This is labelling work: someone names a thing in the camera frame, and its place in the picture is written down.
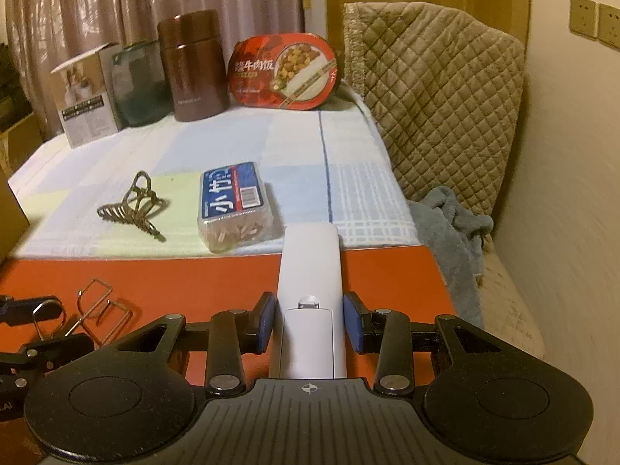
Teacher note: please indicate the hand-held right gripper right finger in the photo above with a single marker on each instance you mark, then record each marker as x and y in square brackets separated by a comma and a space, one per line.
[352, 325]

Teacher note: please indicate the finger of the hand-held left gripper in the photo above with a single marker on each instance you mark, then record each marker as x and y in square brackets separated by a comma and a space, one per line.
[22, 310]
[53, 351]

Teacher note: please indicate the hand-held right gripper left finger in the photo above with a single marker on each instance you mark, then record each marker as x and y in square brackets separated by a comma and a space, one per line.
[265, 322]

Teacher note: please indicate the white remote control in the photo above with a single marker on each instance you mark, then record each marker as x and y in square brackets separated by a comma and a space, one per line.
[310, 271]

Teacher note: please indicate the orange cardboard box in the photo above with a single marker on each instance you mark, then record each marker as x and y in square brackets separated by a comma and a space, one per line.
[193, 281]

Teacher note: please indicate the brown cardboard box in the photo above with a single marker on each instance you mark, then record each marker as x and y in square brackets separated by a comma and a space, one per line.
[12, 218]

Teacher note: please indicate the blue label toothpick box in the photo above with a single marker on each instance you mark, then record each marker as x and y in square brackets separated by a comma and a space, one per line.
[232, 198]

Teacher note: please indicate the grey fleece cloth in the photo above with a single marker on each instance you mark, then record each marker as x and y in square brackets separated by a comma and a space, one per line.
[450, 242]

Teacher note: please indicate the bronze hair claw clip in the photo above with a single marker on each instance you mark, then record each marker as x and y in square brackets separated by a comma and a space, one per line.
[138, 218]

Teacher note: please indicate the checkered bed sheet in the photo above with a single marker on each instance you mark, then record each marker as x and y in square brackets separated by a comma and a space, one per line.
[290, 155]

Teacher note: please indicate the white printed carton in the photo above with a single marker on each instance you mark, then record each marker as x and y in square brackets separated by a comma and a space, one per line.
[89, 106]

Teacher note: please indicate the beige quilted blanket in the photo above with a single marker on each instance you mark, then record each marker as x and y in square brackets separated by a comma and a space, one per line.
[436, 101]

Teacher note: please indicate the green glass jar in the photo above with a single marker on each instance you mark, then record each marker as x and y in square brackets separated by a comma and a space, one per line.
[140, 92]

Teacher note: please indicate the red instant meal bowl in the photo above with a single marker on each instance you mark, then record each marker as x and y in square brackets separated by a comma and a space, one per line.
[286, 70]

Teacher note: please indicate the brown thermos flask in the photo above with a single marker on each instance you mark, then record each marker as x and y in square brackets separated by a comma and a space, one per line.
[193, 68]

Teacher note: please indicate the beige curtain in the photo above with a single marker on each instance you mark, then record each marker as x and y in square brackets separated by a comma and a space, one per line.
[97, 0]

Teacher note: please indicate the beige wall socket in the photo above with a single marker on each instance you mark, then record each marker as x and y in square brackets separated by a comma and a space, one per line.
[610, 26]
[583, 15]

